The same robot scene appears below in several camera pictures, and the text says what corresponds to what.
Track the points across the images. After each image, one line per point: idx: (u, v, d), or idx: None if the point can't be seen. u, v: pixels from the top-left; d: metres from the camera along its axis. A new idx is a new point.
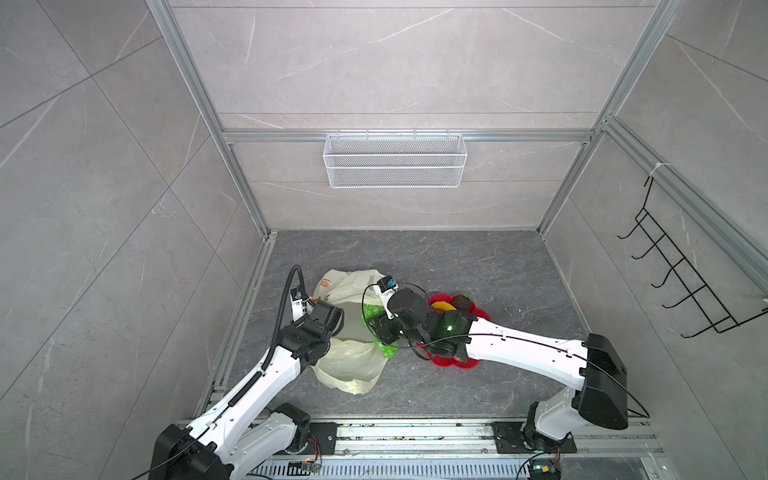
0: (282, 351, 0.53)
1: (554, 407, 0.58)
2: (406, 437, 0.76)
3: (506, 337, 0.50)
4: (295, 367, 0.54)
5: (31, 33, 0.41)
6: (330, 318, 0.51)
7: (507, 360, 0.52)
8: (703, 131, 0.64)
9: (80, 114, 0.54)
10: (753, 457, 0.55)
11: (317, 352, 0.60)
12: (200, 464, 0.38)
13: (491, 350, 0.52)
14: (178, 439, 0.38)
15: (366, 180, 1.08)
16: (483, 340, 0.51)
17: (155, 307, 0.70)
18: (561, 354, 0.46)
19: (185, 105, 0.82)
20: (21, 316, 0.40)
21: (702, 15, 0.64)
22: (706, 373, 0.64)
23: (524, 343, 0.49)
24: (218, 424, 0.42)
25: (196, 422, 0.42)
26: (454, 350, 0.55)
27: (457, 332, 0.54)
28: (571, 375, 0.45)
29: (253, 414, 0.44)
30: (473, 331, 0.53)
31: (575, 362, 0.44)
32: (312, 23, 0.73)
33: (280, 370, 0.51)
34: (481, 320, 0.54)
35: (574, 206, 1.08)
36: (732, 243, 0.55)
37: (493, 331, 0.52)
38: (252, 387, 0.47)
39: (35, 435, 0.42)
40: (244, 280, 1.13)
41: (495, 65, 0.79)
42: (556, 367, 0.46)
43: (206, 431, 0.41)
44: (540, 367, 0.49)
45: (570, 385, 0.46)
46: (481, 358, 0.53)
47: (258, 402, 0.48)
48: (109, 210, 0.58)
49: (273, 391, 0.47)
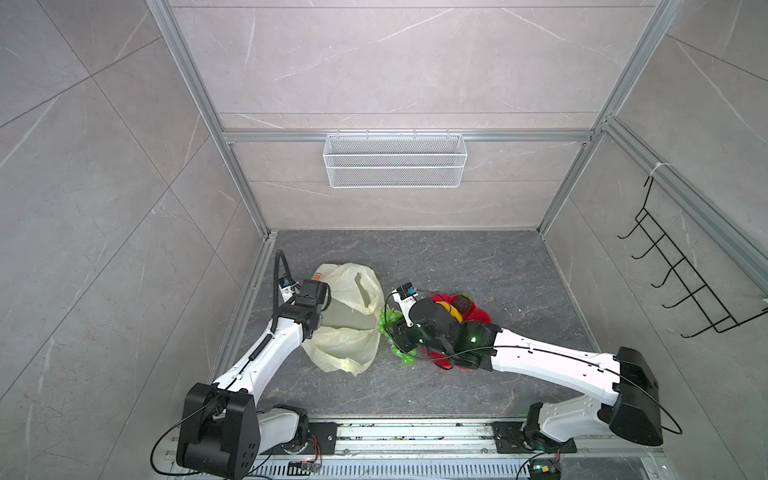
0: (285, 322, 0.57)
1: (571, 412, 0.57)
2: (406, 437, 0.76)
3: (533, 349, 0.49)
4: (298, 333, 0.58)
5: (30, 33, 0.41)
6: (319, 292, 0.69)
7: (533, 372, 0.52)
8: (703, 131, 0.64)
9: (80, 114, 0.54)
10: (754, 457, 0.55)
11: (314, 320, 0.64)
12: (236, 406, 0.41)
13: (518, 362, 0.51)
14: (207, 394, 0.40)
15: (366, 180, 1.08)
16: (509, 352, 0.51)
17: (155, 307, 0.70)
18: (593, 368, 0.45)
19: (185, 105, 0.82)
20: (21, 316, 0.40)
21: (702, 15, 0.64)
22: (706, 373, 0.64)
23: (552, 356, 0.48)
24: (243, 376, 0.45)
25: (222, 379, 0.44)
26: (477, 363, 0.53)
27: (482, 343, 0.53)
28: (604, 389, 0.44)
29: (268, 371, 0.50)
30: (498, 342, 0.52)
31: (608, 377, 0.43)
32: (313, 23, 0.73)
33: (288, 333, 0.55)
34: (506, 331, 0.53)
35: (574, 206, 1.08)
36: (732, 243, 0.55)
37: (519, 343, 0.51)
38: (267, 346, 0.51)
39: (35, 435, 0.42)
40: (244, 280, 1.13)
41: (495, 65, 0.79)
42: (588, 381, 0.45)
43: (234, 381, 0.44)
44: (570, 380, 0.47)
45: (601, 399, 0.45)
46: (506, 369, 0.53)
47: (272, 358, 0.50)
48: (109, 210, 0.58)
49: (282, 352, 0.54)
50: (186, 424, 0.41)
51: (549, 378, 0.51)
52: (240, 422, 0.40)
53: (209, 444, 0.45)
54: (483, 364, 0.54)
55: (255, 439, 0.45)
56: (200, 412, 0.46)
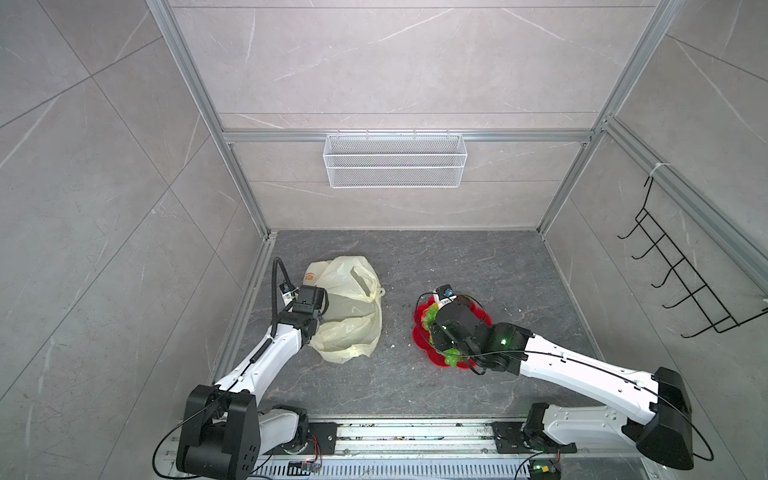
0: (284, 328, 0.58)
1: (585, 422, 0.56)
2: (406, 437, 0.76)
3: (567, 359, 0.48)
4: (298, 338, 0.59)
5: (30, 32, 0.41)
6: (316, 297, 0.70)
7: (564, 382, 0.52)
8: (703, 131, 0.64)
9: (80, 114, 0.54)
10: (754, 457, 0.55)
11: (312, 326, 0.65)
12: (238, 406, 0.41)
13: (549, 369, 0.50)
14: (208, 396, 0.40)
15: (366, 180, 1.08)
16: (541, 358, 0.50)
17: (155, 307, 0.70)
18: (630, 385, 0.44)
19: (185, 104, 0.81)
20: (21, 316, 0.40)
21: (703, 15, 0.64)
22: (706, 373, 0.64)
23: (586, 368, 0.47)
24: (244, 378, 0.45)
25: (225, 380, 0.45)
26: (505, 365, 0.53)
27: (513, 347, 0.52)
28: (639, 405, 0.42)
29: (268, 374, 0.50)
30: (530, 348, 0.51)
31: (644, 395, 0.42)
32: (313, 23, 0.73)
33: (287, 338, 0.56)
34: (539, 337, 0.52)
35: (575, 206, 1.08)
36: (731, 243, 0.56)
37: (552, 351, 0.50)
38: (267, 350, 0.52)
39: (35, 435, 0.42)
40: (244, 280, 1.13)
41: (495, 65, 0.79)
42: (622, 397, 0.44)
43: (235, 383, 0.44)
44: (605, 394, 0.46)
45: (636, 418, 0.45)
46: (534, 376, 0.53)
47: (273, 362, 0.52)
48: (109, 210, 0.58)
49: (282, 356, 0.55)
50: (188, 424, 0.41)
51: (582, 391, 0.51)
52: (241, 421, 0.41)
53: (210, 447, 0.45)
54: (510, 369, 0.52)
55: (255, 443, 0.45)
56: (201, 415, 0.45)
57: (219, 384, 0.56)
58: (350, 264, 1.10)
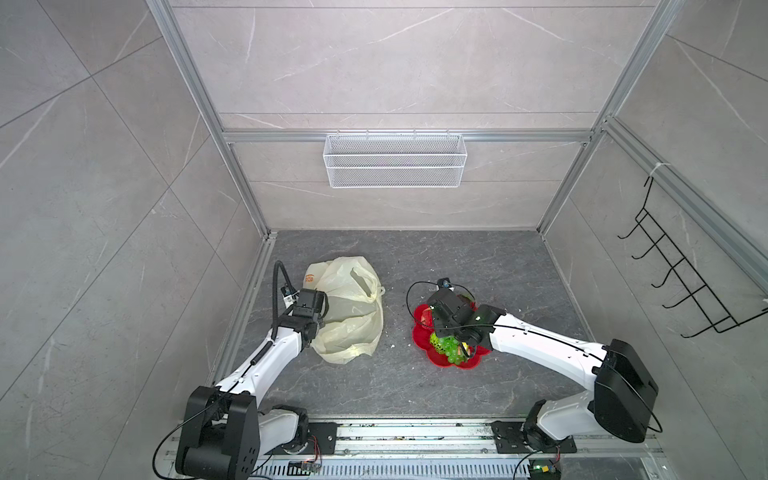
0: (284, 331, 0.58)
1: (566, 406, 0.57)
2: (406, 437, 0.76)
3: (528, 331, 0.54)
4: (298, 342, 0.60)
5: (31, 33, 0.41)
6: (316, 301, 0.71)
7: (526, 353, 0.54)
8: (703, 131, 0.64)
9: (80, 114, 0.54)
10: (754, 457, 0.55)
11: (313, 330, 0.66)
12: (239, 407, 0.41)
13: (512, 341, 0.55)
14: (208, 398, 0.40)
15: (366, 180, 1.08)
16: (505, 331, 0.56)
17: (155, 307, 0.70)
18: (578, 351, 0.47)
19: (185, 104, 0.81)
20: (21, 316, 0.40)
21: (703, 15, 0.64)
22: (706, 373, 0.64)
23: (544, 339, 0.51)
24: (245, 378, 0.46)
25: (224, 381, 0.45)
26: (479, 339, 0.60)
27: (485, 322, 0.59)
28: (583, 369, 0.46)
29: (269, 377, 0.51)
30: (499, 322, 0.58)
31: (590, 360, 0.46)
32: (313, 23, 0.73)
33: (287, 341, 0.56)
34: (509, 313, 0.58)
35: (574, 206, 1.08)
36: (732, 243, 0.55)
37: (515, 324, 0.56)
38: (267, 351, 0.52)
39: (35, 435, 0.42)
40: (244, 281, 1.13)
41: (495, 65, 0.79)
42: (571, 362, 0.47)
43: (236, 384, 0.45)
44: (558, 362, 0.50)
45: (585, 383, 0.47)
46: (503, 350, 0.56)
47: (274, 365, 0.52)
48: (109, 210, 0.58)
49: (282, 360, 0.55)
50: (188, 426, 0.41)
51: (542, 362, 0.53)
52: (242, 422, 0.41)
53: (209, 449, 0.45)
54: (484, 342, 0.61)
55: (254, 448, 0.45)
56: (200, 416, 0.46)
57: (220, 385, 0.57)
58: (348, 265, 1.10)
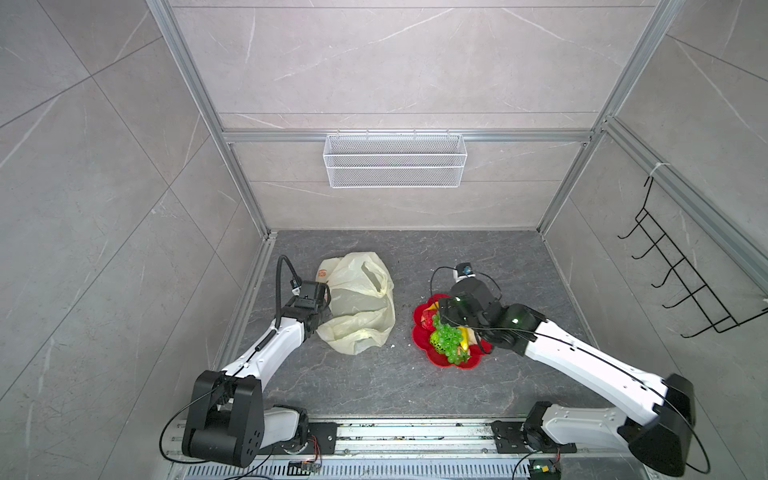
0: (287, 321, 0.59)
1: (585, 421, 0.55)
2: (406, 437, 0.76)
3: (576, 347, 0.48)
4: (299, 332, 0.60)
5: (30, 32, 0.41)
6: (318, 293, 0.71)
7: (568, 369, 0.50)
8: (703, 131, 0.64)
9: (80, 114, 0.54)
10: (753, 457, 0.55)
11: (314, 320, 0.66)
12: (245, 390, 0.42)
13: (555, 355, 0.50)
14: (215, 381, 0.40)
15: (366, 180, 1.08)
16: (550, 343, 0.50)
17: (155, 307, 0.70)
18: (636, 383, 0.43)
19: (185, 104, 0.81)
20: (21, 316, 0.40)
21: (703, 15, 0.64)
22: (706, 373, 0.64)
23: (593, 359, 0.46)
24: (250, 364, 0.47)
25: (229, 368, 0.45)
26: (512, 344, 0.55)
27: (524, 327, 0.52)
28: (640, 404, 0.42)
29: (272, 365, 0.51)
30: (541, 331, 0.51)
31: (649, 395, 0.42)
32: (313, 23, 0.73)
33: (289, 330, 0.57)
34: (552, 322, 0.52)
35: (575, 206, 1.08)
36: (731, 243, 0.56)
37: (562, 338, 0.50)
38: (270, 340, 0.53)
39: (35, 435, 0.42)
40: (244, 280, 1.13)
41: (495, 65, 0.79)
42: (625, 393, 0.43)
43: (241, 368, 0.46)
44: (607, 387, 0.46)
45: (636, 417, 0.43)
46: (540, 360, 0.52)
47: (277, 352, 0.53)
48: (109, 210, 0.58)
49: (285, 349, 0.56)
50: (194, 407, 0.42)
51: (584, 381, 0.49)
52: (248, 404, 0.42)
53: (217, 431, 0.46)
54: (516, 348, 0.55)
55: (260, 429, 0.46)
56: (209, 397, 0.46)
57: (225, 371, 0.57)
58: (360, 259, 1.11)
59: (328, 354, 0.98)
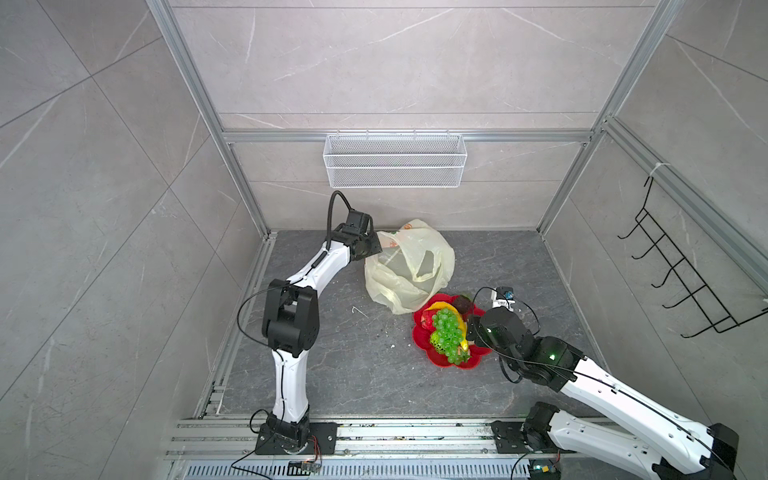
0: (337, 243, 0.68)
1: (608, 444, 0.54)
2: (407, 437, 0.76)
3: (619, 390, 0.47)
4: (346, 253, 0.69)
5: (30, 32, 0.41)
6: (362, 222, 0.79)
7: (603, 409, 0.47)
8: (703, 131, 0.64)
9: (80, 115, 0.54)
10: (753, 457, 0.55)
11: (360, 249, 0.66)
12: (304, 297, 0.53)
13: (596, 397, 0.49)
14: (282, 287, 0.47)
15: (366, 180, 1.08)
16: (591, 384, 0.48)
17: (155, 307, 0.70)
18: (683, 432, 0.42)
19: (185, 104, 0.81)
20: (21, 316, 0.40)
21: (703, 15, 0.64)
22: (707, 373, 0.64)
23: (637, 404, 0.45)
24: (307, 277, 0.57)
25: (292, 276, 0.57)
26: (549, 380, 0.53)
27: (562, 364, 0.51)
28: (689, 454, 0.41)
29: (325, 279, 0.63)
30: (579, 370, 0.50)
31: (696, 447, 0.41)
32: (313, 23, 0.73)
33: (339, 252, 0.66)
34: (589, 359, 0.51)
35: (575, 206, 1.08)
36: (731, 243, 0.56)
37: (603, 378, 0.49)
38: (324, 260, 0.62)
39: (35, 435, 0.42)
40: (244, 281, 1.13)
41: (495, 65, 0.79)
42: (673, 443, 0.43)
43: (301, 279, 0.57)
44: (649, 433, 0.45)
45: (677, 462, 0.43)
46: (569, 394, 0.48)
47: (329, 271, 0.64)
48: (109, 210, 0.58)
49: (334, 268, 0.66)
50: (268, 304, 0.55)
51: (617, 420, 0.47)
52: (306, 309, 0.53)
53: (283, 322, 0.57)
54: (551, 384, 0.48)
55: (316, 327, 0.59)
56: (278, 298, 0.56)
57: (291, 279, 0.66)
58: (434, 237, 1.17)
59: (328, 354, 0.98)
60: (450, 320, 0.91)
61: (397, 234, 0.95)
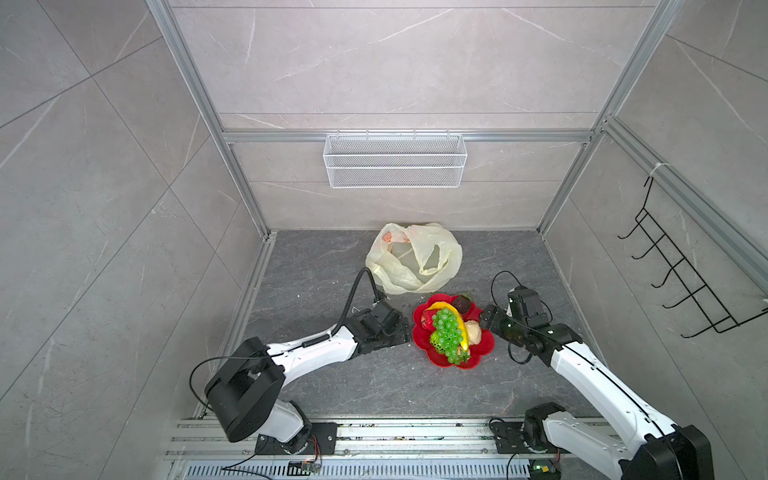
0: (346, 333, 0.59)
1: (592, 438, 0.54)
2: (406, 437, 0.76)
3: (596, 368, 0.51)
4: (350, 350, 0.60)
5: (31, 33, 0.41)
6: (388, 318, 0.68)
7: (584, 389, 0.52)
8: (703, 131, 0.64)
9: (80, 115, 0.54)
10: (753, 457, 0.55)
11: (367, 347, 0.64)
12: (267, 378, 0.43)
13: (574, 368, 0.53)
14: (255, 351, 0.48)
15: (366, 180, 1.08)
16: (572, 356, 0.54)
17: (156, 307, 0.70)
18: (641, 413, 0.44)
19: (185, 104, 0.81)
20: (21, 316, 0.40)
21: (703, 15, 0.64)
22: (707, 373, 0.64)
23: (610, 383, 0.48)
24: (289, 356, 0.48)
25: (275, 346, 0.48)
26: (540, 351, 0.61)
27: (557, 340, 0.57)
28: (636, 429, 0.43)
29: (307, 367, 0.52)
30: (572, 347, 0.55)
31: (648, 426, 0.42)
32: (312, 23, 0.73)
33: (342, 344, 0.57)
34: (585, 345, 0.55)
35: (575, 206, 1.08)
36: (731, 243, 0.56)
37: (588, 357, 0.53)
38: (320, 344, 0.53)
39: (35, 435, 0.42)
40: (244, 281, 1.13)
41: (495, 65, 0.79)
42: (626, 417, 0.44)
43: (280, 355, 0.47)
44: (612, 410, 0.47)
45: (628, 444, 0.45)
46: (562, 373, 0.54)
47: (317, 359, 0.53)
48: (109, 210, 0.58)
49: (328, 358, 0.56)
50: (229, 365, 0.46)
51: (593, 403, 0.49)
52: (263, 389, 0.42)
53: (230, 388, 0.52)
54: (544, 356, 0.60)
55: (261, 417, 0.46)
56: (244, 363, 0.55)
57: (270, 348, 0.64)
58: (447, 239, 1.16)
59: None
60: (450, 320, 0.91)
61: (409, 228, 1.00)
